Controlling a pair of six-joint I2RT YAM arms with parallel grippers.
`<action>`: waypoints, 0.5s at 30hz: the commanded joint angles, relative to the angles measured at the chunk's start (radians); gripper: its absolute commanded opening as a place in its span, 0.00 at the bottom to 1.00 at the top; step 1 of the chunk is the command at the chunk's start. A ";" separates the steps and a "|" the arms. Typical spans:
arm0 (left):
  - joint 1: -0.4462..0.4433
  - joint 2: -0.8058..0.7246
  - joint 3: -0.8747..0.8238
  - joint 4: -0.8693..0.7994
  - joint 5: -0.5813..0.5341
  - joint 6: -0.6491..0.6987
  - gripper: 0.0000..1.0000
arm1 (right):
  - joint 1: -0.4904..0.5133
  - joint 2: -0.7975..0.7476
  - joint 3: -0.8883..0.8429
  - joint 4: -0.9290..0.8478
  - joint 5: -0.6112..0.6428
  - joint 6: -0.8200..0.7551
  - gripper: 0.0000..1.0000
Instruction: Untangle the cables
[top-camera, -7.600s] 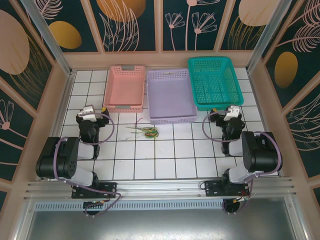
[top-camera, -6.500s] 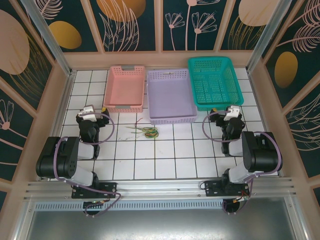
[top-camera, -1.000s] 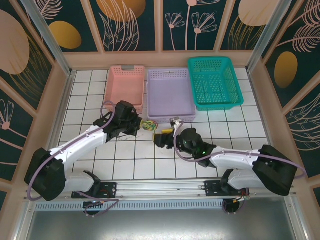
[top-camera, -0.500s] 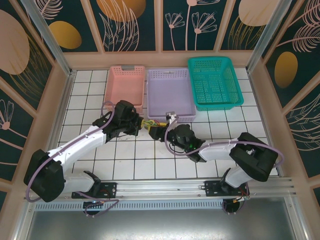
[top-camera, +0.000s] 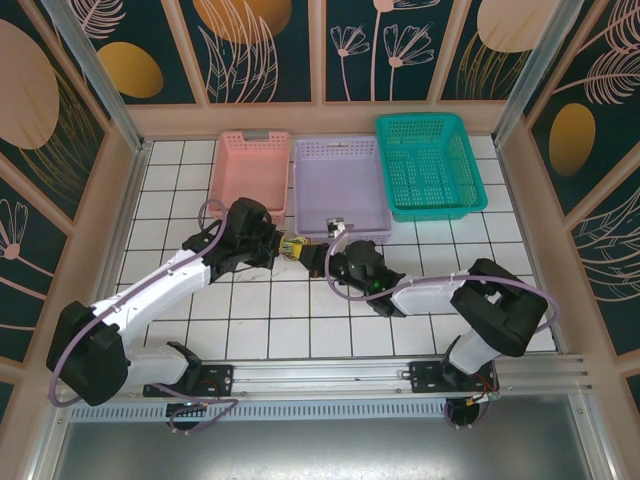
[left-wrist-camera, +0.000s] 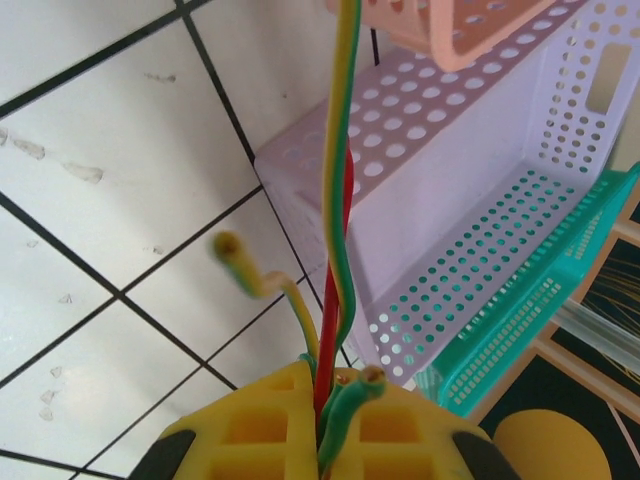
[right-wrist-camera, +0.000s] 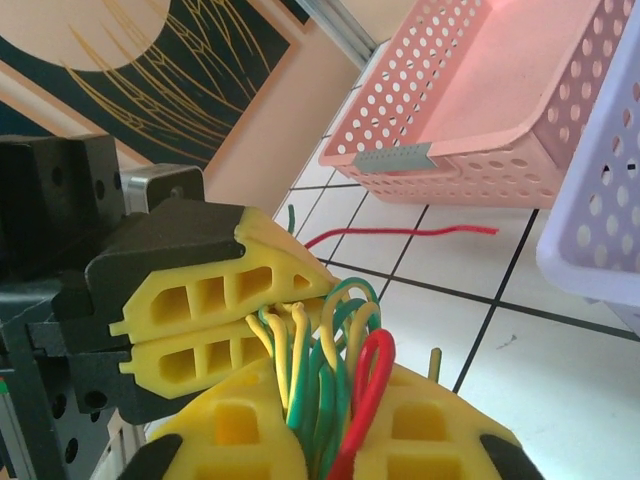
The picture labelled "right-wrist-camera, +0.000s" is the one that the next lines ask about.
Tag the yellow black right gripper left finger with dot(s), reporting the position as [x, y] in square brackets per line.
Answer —
[260, 450]

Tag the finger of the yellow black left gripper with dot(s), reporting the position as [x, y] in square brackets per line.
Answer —
[215, 240]
[150, 370]

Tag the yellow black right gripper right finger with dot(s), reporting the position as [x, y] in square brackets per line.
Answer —
[465, 450]

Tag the grey basket label clip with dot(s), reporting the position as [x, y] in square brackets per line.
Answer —
[395, 157]

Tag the lilac perforated plastic basket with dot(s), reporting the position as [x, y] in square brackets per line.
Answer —
[600, 200]

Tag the pink perforated plastic basket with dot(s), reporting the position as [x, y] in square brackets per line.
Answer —
[480, 100]

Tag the aluminium frame post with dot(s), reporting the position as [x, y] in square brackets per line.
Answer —
[350, 35]

